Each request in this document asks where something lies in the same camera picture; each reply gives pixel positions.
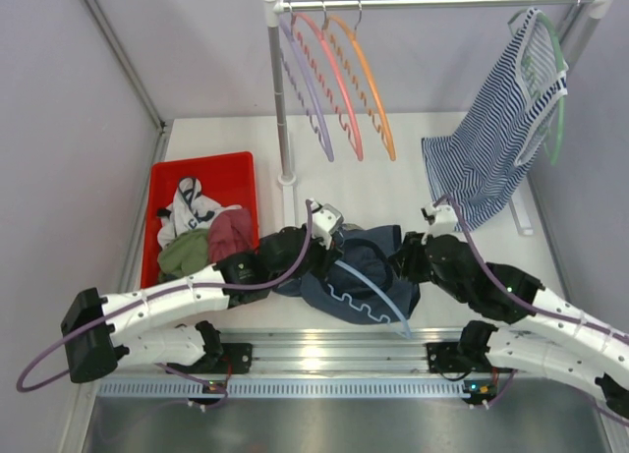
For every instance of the orange hanger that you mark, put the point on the orange hanger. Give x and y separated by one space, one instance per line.
361 79

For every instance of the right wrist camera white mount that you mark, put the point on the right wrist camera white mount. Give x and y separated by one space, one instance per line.
440 216

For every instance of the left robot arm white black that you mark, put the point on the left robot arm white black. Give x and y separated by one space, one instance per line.
102 333

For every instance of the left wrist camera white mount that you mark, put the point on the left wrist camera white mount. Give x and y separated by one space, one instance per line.
326 221

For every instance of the purple hanger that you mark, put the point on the purple hanger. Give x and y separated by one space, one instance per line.
305 91

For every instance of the white printed garment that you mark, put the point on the white printed garment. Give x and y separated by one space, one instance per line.
189 210

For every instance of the pink hanger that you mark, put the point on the pink hanger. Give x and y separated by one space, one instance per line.
344 111

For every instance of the metal clothes rack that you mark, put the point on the metal clothes rack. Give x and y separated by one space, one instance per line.
593 10

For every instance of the green hanger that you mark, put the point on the green hanger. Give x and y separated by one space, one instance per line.
541 70

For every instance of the slotted cable duct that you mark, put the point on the slotted cable duct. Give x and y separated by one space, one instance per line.
293 388

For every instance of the aluminium mounting rail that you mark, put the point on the aluminium mounting rail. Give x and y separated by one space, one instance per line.
338 353

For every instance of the light blue hanger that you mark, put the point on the light blue hanger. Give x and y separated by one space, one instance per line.
365 308

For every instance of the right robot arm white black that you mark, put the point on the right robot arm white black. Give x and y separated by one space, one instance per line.
524 325

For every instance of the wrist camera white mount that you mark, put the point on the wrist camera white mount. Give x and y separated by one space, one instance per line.
440 216
326 221

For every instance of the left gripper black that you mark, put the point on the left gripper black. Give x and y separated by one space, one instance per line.
323 255

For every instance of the red plastic bin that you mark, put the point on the red plastic bin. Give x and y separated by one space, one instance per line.
227 178

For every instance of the blue white striped tank top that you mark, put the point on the blue white striped tank top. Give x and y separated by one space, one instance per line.
475 164

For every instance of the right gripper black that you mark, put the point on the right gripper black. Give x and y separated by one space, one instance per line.
405 259

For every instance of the green garment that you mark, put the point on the green garment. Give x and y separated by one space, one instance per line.
184 256

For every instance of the maroon garment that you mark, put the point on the maroon garment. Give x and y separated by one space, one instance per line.
231 232

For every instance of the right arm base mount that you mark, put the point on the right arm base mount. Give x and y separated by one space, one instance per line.
452 357

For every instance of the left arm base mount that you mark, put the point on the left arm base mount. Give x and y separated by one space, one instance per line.
231 357

